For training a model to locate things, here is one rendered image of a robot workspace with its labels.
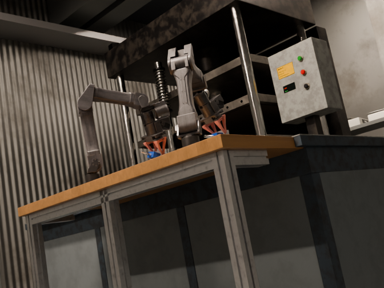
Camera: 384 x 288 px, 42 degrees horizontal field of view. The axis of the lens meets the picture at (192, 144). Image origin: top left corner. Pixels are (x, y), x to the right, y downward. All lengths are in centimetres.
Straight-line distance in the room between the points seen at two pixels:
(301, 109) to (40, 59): 245
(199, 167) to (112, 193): 44
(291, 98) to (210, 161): 145
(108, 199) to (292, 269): 69
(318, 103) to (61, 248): 162
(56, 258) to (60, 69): 202
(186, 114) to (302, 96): 116
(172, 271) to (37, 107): 242
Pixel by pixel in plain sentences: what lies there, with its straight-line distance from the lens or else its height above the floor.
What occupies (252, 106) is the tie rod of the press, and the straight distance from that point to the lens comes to 284.
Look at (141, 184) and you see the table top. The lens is 168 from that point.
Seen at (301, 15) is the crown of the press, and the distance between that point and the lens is 352.
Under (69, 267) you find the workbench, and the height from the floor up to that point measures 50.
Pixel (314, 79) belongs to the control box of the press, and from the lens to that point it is 278.
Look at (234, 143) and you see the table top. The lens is 143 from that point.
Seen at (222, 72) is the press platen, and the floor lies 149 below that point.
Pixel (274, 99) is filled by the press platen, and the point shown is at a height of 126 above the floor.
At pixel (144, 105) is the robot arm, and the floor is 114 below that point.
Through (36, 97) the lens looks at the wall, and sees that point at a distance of 432.
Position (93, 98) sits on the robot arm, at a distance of 225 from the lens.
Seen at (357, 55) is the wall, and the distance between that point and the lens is 512.
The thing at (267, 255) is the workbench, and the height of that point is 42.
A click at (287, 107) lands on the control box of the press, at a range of 286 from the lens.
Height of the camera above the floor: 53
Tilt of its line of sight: 11 degrees up
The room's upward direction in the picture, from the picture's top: 10 degrees counter-clockwise
